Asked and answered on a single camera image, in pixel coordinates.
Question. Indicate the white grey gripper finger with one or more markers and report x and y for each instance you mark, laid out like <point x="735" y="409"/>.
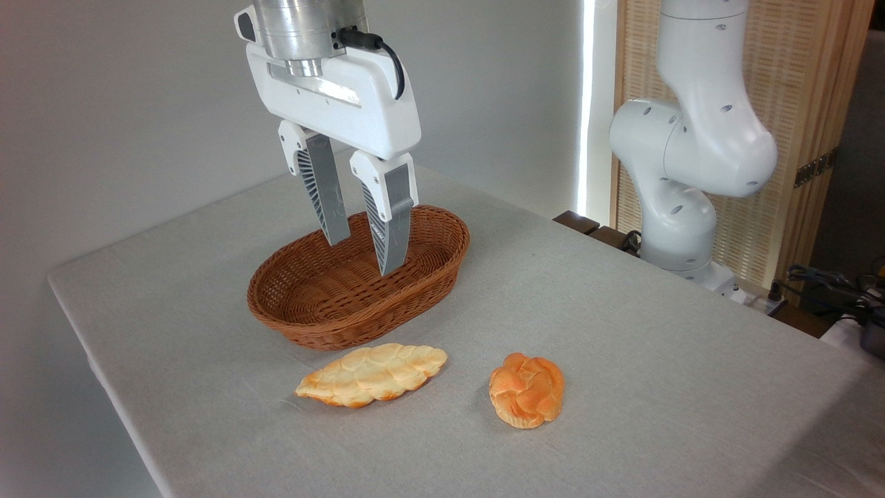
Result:
<point x="395" y="221"/>
<point x="325" y="187"/>

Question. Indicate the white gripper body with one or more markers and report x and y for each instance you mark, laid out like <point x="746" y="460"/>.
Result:
<point x="359" y="104"/>

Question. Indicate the round orange braided bread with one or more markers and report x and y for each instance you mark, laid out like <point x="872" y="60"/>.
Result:
<point x="527" y="391"/>

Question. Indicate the brown wicker oval basket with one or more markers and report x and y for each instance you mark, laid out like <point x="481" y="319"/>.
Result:
<point x="346" y="304"/>

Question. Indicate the long pale braided bread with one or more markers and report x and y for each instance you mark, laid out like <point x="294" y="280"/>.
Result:
<point x="373" y="373"/>

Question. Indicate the dark brown wooden furniture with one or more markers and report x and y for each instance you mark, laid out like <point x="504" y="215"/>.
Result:
<point x="577" y="222"/>

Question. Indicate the grey tablecloth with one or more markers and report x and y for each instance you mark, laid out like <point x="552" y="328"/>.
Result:
<point x="622" y="387"/>

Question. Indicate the wooden bamboo folding screen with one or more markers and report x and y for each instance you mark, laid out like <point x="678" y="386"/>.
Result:
<point x="809" y="104"/>

